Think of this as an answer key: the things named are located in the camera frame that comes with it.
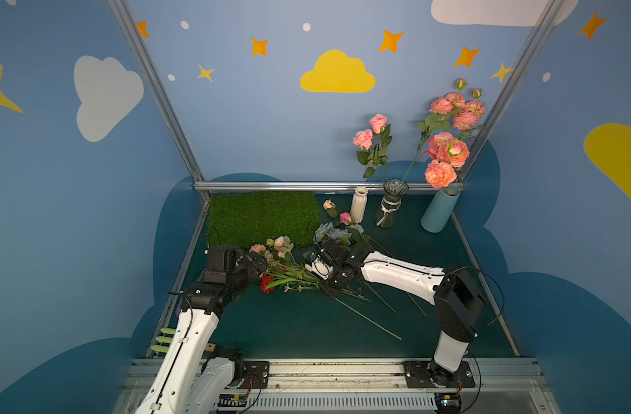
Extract red flower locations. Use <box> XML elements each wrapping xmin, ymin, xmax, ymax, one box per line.
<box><xmin>260</xmin><ymin>274</ymin><xmax>274</xmax><ymax>294</ymax></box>

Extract blue grey fabric flowers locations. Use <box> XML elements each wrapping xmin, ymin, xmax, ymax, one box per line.
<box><xmin>302</xmin><ymin>221</ymin><xmax>399</xmax><ymax>315</ymax></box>

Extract magenta rosebud stem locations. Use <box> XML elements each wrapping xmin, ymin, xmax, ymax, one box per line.
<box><xmin>339</xmin><ymin>212</ymin><xmax>426</xmax><ymax>315</ymax></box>

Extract pink flower bouquet pile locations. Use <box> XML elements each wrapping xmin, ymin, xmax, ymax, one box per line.
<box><xmin>247</xmin><ymin>235</ymin><xmax>403</xmax><ymax>342</ymax></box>

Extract peach rosebud stem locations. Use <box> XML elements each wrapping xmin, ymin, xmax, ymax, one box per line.
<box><xmin>314</xmin><ymin>199</ymin><xmax>390</xmax><ymax>255</ymax></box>

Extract single pink rose stem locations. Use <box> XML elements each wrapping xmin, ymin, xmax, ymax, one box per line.
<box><xmin>353</xmin><ymin>126</ymin><xmax>392</xmax><ymax>183</ymax></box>

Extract two-bloom coral rose stem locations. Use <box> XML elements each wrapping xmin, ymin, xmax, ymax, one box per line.
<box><xmin>424</xmin><ymin>137</ymin><xmax>470</xmax><ymax>190</ymax></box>

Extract tall pink spray stem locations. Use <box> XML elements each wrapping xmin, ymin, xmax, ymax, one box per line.
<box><xmin>403</xmin><ymin>78</ymin><xmax>467</xmax><ymax>182</ymax></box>

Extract pink rose spray stem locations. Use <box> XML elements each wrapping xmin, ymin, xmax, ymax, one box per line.
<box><xmin>451</xmin><ymin>88</ymin><xmax>485</xmax><ymax>141</ymax></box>

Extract coral pink rose stem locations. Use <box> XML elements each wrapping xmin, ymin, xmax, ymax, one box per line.
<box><xmin>426</xmin><ymin>132</ymin><xmax>456</xmax><ymax>160</ymax></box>

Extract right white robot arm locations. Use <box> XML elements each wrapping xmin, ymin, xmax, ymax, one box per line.
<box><xmin>306</xmin><ymin>241</ymin><xmax>486</xmax><ymax>378</ymax></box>

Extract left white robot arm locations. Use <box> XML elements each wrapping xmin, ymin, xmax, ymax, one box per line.
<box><xmin>136</xmin><ymin>246</ymin><xmax>267</xmax><ymax>413</ymax></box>

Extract clear glass vase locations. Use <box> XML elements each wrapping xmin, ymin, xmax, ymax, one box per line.
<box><xmin>374</xmin><ymin>179</ymin><xmax>410</xmax><ymax>229</ymax></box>

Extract white ribbed ceramic vase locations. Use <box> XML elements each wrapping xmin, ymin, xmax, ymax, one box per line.
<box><xmin>350</xmin><ymin>186</ymin><xmax>368</xmax><ymax>224</ymax></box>

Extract teal cylinder vase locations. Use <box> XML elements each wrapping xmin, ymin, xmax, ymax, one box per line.
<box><xmin>420</xmin><ymin>186</ymin><xmax>460</xmax><ymax>233</ymax></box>

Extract green artificial grass mat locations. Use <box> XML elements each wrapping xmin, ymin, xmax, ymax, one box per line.
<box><xmin>207</xmin><ymin>191</ymin><xmax>321</xmax><ymax>248</ymax></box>

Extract green toy garden fork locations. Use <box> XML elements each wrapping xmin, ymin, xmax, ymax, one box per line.
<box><xmin>150</xmin><ymin>328</ymin><xmax>177</xmax><ymax>357</ymax></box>

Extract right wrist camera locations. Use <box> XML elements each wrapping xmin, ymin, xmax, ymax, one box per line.
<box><xmin>305</xmin><ymin>256</ymin><xmax>332</xmax><ymax>280</ymax></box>

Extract horizontal aluminium frame bar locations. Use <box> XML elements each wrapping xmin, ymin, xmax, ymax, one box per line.
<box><xmin>193</xmin><ymin>180</ymin><xmax>464</xmax><ymax>193</ymax></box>

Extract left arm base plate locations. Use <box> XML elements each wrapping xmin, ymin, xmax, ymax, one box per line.
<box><xmin>230</xmin><ymin>361</ymin><xmax>270</xmax><ymax>390</ymax></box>

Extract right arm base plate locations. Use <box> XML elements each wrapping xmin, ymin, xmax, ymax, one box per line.
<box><xmin>402</xmin><ymin>360</ymin><xmax>477</xmax><ymax>389</ymax></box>

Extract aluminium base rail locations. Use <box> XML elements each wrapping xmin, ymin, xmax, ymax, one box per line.
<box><xmin>113</xmin><ymin>356</ymin><xmax>560</xmax><ymax>414</ymax></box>

